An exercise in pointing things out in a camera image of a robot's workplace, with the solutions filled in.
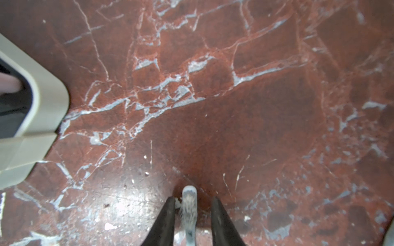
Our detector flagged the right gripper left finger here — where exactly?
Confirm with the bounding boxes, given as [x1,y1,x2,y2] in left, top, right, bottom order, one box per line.
[141,196,175,246]

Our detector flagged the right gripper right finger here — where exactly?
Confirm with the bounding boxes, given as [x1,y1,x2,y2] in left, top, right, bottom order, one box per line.
[211,197,246,246]

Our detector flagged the pink toothbrush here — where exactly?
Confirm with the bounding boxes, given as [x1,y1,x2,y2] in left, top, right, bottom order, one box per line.
[0,73,23,95]

